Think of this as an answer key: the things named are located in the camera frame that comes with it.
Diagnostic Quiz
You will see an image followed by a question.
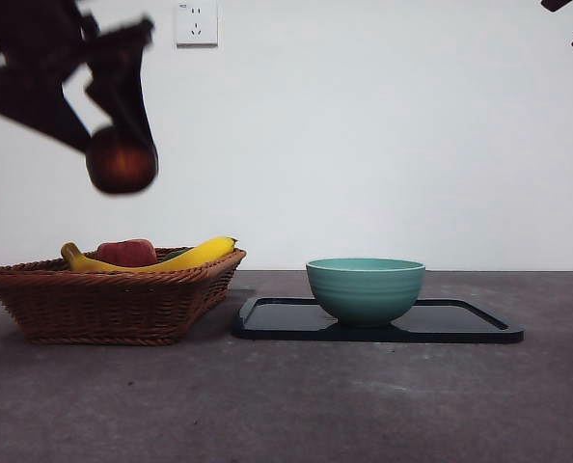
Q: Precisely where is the dark green vegetable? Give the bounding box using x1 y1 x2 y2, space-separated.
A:
158 247 194 264

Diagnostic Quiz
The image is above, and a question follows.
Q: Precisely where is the white wall socket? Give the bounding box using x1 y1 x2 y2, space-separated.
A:
176 3 219 49

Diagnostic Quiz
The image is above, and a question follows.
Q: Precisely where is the black rectangular tray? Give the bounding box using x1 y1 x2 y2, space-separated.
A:
232 296 526 344

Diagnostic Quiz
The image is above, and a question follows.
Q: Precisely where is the red apple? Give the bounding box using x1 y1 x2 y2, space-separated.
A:
96 238 158 266

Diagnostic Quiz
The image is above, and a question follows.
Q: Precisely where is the yellow banana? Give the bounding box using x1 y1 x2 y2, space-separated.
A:
60 236 239 273

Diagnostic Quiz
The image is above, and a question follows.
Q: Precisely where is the dark red plum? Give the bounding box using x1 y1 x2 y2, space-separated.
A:
84 125 160 197

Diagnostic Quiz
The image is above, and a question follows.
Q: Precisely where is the brown wicker basket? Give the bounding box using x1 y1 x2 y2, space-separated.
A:
0 248 248 346

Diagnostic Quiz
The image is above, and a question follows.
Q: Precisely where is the teal ribbed bowl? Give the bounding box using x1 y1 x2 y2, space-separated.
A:
305 258 427 329

